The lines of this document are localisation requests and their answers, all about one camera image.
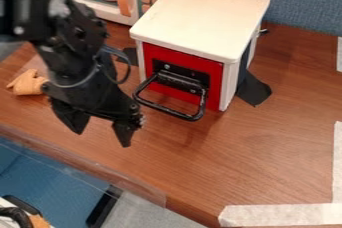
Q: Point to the white cabinet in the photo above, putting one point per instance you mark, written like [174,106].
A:
[202,18]

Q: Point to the orange toy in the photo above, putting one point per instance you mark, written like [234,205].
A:
[26,82]

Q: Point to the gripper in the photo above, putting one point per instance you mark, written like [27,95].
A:
[91,95]

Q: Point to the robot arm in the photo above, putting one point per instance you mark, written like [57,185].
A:
[67,28]

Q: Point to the black tape piece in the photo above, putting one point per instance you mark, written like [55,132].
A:
[254,90]

